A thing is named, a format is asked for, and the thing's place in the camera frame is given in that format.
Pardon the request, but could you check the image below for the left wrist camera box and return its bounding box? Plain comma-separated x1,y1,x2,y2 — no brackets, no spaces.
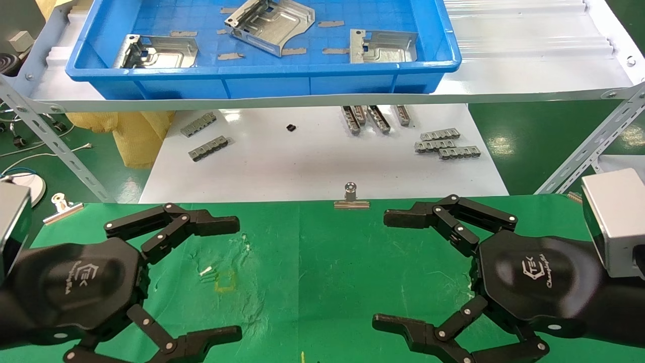
0,181,32,276

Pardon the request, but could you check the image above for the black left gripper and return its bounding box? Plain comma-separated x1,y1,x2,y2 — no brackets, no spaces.
13,203,243,363

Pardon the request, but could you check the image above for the grey connector strips group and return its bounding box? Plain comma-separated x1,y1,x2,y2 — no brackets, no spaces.
368,105,392,135
438,146,482,161

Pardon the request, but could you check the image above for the perforated white rack post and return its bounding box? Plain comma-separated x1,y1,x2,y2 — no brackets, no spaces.
534,83,645,195
0,76,117,204

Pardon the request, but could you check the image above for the black plug cable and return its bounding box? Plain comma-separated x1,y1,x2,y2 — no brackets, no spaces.
0,101,76,150

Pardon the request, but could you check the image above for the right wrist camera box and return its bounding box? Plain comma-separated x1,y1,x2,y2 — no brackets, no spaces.
581,168,645,279

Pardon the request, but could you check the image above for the stamped metal bracket part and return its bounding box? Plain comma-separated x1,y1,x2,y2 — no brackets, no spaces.
350,29,419,64
224,0,315,58
113,34,199,69

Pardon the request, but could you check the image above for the black coiled object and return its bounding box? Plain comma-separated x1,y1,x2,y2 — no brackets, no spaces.
0,52,21,77

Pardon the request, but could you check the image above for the green table mat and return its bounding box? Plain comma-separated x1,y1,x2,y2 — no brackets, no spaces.
0,194,645,363

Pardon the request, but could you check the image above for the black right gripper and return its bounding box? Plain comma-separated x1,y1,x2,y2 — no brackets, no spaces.
373,194,606,363

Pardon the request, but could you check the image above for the grey connector strips group right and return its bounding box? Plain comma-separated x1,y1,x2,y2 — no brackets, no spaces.
438,146,482,161

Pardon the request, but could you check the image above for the white round base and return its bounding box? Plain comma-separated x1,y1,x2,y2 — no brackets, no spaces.
0,171,47,208

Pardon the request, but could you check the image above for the yellow mesh cloth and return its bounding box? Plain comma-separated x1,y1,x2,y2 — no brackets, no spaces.
66,111,175,169

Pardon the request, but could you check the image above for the blue plastic bin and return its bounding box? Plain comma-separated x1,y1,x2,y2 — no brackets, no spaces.
66,0,462,100

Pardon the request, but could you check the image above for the white metal shelf board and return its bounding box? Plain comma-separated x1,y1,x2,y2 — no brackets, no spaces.
29,0,645,113

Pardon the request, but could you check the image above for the white cable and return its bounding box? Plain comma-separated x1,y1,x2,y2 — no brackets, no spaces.
0,143,94,172

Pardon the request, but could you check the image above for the grey connector strips group top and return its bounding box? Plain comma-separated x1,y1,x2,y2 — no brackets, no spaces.
368,105,392,135

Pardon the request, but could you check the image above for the small grey box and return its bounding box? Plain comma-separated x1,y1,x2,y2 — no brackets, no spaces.
8,30,35,53

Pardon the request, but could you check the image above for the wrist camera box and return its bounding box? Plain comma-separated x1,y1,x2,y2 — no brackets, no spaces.
0,181,32,276
581,168,645,279

